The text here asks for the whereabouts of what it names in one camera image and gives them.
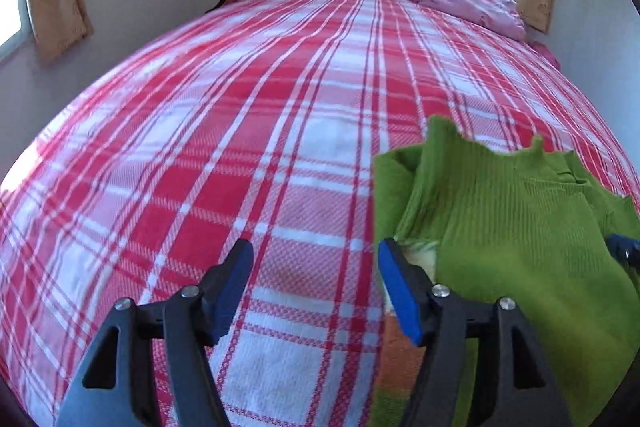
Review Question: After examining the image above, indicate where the pink pillow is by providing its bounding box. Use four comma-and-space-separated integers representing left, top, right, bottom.
412, 0, 527, 42

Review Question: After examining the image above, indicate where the large sliding window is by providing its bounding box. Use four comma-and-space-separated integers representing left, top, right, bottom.
0, 0, 36, 62

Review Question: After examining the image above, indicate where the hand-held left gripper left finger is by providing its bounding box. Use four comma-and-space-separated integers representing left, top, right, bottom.
56, 238, 255, 427

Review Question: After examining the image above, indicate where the red white plaid bedspread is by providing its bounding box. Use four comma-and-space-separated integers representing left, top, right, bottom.
0, 0, 640, 427

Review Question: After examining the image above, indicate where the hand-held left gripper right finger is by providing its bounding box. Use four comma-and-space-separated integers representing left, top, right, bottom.
377, 237, 574, 427

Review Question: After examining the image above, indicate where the pink cloth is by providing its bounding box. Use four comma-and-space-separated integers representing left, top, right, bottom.
530, 39, 561, 70

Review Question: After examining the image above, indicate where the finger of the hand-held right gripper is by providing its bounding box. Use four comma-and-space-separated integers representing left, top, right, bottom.
606, 234, 640, 278

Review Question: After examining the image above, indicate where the green orange striped knit sweater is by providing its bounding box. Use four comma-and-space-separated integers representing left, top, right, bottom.
369, 116, 640, 427

